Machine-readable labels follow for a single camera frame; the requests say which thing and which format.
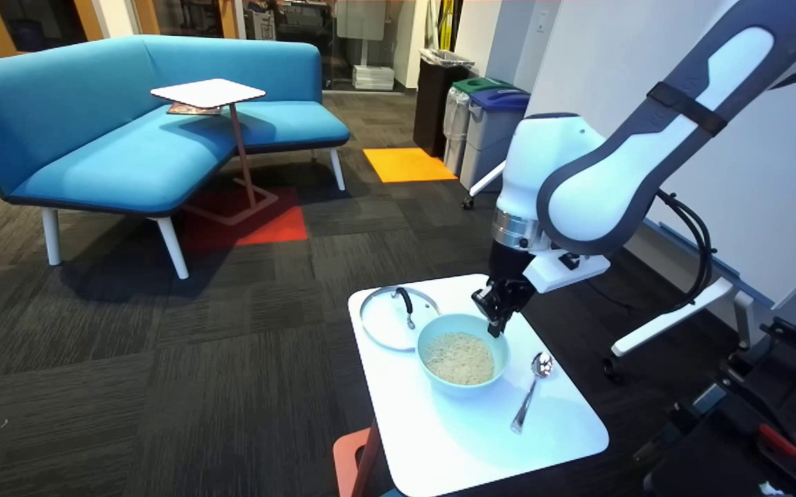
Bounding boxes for black trash bin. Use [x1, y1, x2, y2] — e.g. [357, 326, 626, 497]
[411, 50, 479, 160]

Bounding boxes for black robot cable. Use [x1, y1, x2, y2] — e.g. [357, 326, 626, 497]
[651, 188, 719, 307]

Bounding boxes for white-top side table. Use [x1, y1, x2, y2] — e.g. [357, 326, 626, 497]
[150, 75, 282, 228]

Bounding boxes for white storage box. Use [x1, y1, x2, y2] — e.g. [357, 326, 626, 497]
[351, 60, 397, 93]

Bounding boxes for metal spoon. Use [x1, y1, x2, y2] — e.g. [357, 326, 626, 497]
[509, 348, 555, 436]

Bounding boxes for black mounting plate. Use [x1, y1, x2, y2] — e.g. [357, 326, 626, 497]
[640, 311, 796, 497]

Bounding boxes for red table base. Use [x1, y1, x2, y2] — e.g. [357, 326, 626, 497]
[328, 424, 385, 497]

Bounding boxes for rolling whiteboard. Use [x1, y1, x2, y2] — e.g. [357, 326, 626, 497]
[462, 0, 796, 359]

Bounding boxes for glass pot lid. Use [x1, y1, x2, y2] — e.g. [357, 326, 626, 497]
[357, 285, 445, 355]

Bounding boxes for grey bin with blue lid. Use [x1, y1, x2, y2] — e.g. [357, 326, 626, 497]
[459, 86, 530, 192]

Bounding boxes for grey bin with green lid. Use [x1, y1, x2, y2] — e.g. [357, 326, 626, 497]
[438, 75, 516, 177]

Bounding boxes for blue corner sofa white legs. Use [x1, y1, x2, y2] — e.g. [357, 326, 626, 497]
[0, 32, 354, 280]

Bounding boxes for blue bowl with rice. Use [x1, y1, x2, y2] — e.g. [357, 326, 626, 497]
[414, 311, 513, 403]

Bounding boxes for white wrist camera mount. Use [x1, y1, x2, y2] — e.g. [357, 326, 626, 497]
[523, 249, 617, 298]

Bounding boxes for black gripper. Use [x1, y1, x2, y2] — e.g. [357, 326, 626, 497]
[469, 239, 542, 340]

